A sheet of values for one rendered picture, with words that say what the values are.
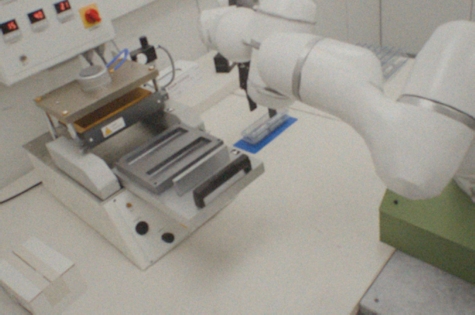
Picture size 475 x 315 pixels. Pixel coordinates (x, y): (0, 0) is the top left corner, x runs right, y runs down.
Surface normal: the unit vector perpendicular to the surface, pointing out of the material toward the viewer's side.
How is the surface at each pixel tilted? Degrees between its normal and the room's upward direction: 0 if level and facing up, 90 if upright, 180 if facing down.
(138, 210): 65
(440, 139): 57
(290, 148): 0
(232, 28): 47
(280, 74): 82
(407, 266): 0
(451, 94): 52
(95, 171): 41
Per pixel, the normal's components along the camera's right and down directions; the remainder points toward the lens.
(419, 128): -0.48, -0.18
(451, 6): -0.65, 0.51
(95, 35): 0.70, 0.28
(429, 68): -0.71, -0.30
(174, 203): -0.18, -0.83
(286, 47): -0.47, -0.39
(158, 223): 0.56, -0.10
